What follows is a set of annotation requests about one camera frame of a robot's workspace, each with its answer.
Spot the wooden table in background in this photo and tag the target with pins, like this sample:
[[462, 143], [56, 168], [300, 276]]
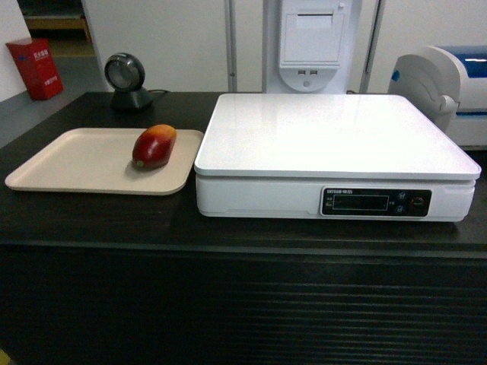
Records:
[[57, 18]]

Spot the white checkout scale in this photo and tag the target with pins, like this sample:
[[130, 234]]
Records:
[[316, 156]]

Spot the black barcode scanner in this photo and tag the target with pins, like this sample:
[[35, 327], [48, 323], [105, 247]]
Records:
[[126, 75]]

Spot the black checkout counter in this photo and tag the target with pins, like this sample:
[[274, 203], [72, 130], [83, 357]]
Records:
[[129, 279]]

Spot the white blue label printer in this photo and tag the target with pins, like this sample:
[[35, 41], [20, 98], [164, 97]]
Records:
[[448, 85]]

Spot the dark red mango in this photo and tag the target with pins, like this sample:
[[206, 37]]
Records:
[[154, 146]]

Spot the beige plastic tray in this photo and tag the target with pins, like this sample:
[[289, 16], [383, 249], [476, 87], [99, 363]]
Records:
[[99, 160]]

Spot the red fire extinguisher box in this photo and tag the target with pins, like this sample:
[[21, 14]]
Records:
[[37, 68]]

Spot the white receipt printer kiosk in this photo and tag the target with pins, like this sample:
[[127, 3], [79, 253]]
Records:
[[308, 45]]

